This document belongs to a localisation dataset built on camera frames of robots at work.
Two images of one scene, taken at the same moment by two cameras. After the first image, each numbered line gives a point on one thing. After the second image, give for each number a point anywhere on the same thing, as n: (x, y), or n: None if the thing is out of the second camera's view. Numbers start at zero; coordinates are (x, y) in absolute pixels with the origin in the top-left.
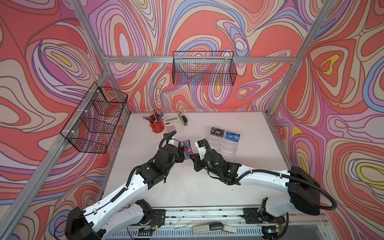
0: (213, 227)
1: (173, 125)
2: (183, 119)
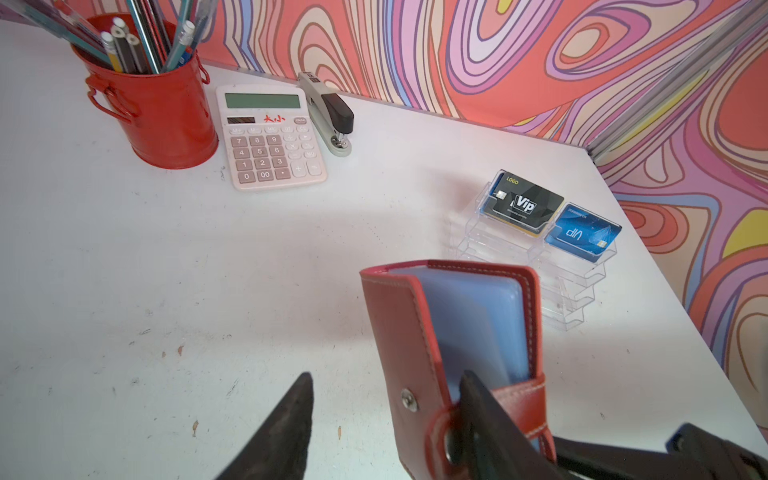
0: None
1: (270, 137)
2: (330, 113)
